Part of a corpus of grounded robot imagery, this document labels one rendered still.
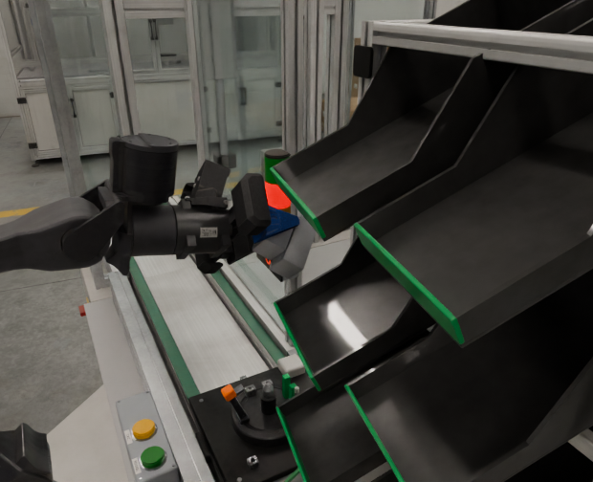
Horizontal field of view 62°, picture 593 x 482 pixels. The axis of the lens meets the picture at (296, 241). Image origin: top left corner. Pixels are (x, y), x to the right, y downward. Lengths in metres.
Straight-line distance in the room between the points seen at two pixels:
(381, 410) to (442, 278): 0.17
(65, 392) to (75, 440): 1.49
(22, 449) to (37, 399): 2.00
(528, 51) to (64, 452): 1.06
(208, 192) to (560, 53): 0.37
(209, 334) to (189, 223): 0.75
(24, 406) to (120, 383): 1.42
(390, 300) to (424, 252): 0.18
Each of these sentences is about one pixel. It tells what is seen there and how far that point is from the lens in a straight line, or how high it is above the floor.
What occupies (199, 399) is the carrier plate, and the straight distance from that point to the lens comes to 1.04.
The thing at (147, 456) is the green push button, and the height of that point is 0.97.
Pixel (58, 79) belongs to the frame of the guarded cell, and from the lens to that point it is 1.47.
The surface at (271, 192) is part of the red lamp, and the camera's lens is 0.95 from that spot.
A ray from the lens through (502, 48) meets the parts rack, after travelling 0.41.
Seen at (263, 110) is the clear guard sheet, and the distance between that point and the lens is 1.06.
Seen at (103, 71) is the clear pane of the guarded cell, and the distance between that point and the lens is 1.99.
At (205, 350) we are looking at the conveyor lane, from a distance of 1.24.
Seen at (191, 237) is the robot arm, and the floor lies 1.44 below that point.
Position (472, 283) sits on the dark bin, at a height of 1.52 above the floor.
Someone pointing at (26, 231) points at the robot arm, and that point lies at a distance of 0.53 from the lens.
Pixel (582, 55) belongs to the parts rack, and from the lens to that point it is 0.37.
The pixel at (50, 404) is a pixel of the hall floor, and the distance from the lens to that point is 2.64.
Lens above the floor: 1.68
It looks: 27 degrees down
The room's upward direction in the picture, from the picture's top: straight up
